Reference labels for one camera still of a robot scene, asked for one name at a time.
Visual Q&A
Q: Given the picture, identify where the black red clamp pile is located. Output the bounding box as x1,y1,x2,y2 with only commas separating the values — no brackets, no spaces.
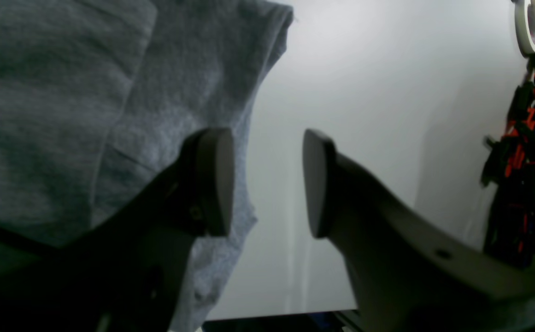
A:
481,57,535,269

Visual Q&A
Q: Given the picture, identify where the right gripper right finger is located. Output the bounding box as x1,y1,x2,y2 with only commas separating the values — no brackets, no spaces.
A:
302,130,535,332

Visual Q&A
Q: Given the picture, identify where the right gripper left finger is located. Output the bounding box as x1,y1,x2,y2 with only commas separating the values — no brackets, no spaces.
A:
0,128,235,332

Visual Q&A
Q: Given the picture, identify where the white tape roll near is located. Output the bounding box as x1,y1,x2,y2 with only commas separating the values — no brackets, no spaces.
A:
514,0,535,58

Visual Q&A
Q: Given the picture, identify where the grey T-shirt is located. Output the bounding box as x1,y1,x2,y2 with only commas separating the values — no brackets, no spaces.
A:
0,0,294,332

